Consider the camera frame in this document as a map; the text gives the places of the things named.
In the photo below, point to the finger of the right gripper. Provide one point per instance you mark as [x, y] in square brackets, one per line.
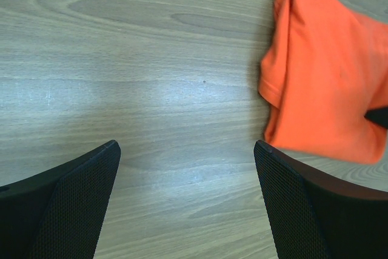
[378, 116]

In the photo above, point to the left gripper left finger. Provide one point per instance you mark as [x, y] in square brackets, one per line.
[59, 213]

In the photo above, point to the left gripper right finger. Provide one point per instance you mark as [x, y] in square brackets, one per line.
[315, 215]

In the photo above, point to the orange t shirt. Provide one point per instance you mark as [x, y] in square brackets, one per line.
[326, 67]

